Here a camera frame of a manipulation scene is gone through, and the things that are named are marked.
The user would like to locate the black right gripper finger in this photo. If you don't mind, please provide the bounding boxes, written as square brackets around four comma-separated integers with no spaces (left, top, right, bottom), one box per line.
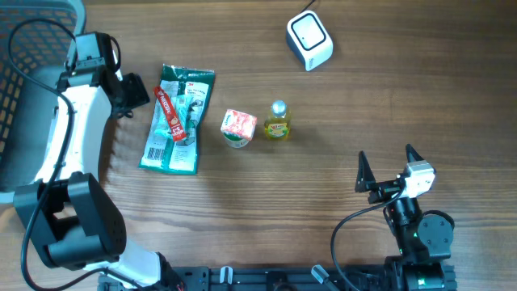
[355,151,376,192]
[406,144,424,162]

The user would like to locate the red Nescafe stick sachet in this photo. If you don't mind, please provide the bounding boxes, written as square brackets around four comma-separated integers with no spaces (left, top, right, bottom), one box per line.
[154,86,187,142]

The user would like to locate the green 3M product package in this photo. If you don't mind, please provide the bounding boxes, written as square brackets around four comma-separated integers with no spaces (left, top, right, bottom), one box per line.
[138,65,215,175]

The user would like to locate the yellow dish soap bottle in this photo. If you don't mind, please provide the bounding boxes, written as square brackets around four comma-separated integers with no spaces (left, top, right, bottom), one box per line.
[264,100,292,140]

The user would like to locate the Knorr stock cube jar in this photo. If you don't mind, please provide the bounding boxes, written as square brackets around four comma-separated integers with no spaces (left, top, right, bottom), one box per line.
[221,109,257,149]

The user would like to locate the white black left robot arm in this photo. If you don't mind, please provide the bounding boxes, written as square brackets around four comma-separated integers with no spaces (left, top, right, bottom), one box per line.
[14,32,186,290]

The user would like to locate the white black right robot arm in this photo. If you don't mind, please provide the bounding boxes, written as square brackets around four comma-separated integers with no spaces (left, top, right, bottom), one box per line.
[355,144,457,291]

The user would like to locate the white barcode scanner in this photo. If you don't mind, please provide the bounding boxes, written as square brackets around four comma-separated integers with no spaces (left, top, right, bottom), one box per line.
[286,11,334,71]

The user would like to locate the grey plastic shopping basket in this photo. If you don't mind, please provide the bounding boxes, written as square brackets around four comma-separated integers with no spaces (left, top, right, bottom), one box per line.
[1,0,86,205]

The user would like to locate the black right camera cable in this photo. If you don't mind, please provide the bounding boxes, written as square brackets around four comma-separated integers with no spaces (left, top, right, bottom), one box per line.
[330,177,407,291]

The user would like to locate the black camera cable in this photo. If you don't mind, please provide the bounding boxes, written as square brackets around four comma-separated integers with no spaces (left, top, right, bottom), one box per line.
[6,18,134,291]
[330,177,407,291]

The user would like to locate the black left camera cable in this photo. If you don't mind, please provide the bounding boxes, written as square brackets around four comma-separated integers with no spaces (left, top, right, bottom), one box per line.
[6,18,134,291]

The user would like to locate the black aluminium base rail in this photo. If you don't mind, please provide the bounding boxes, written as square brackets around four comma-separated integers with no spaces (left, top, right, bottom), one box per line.
[96,264,457,291]

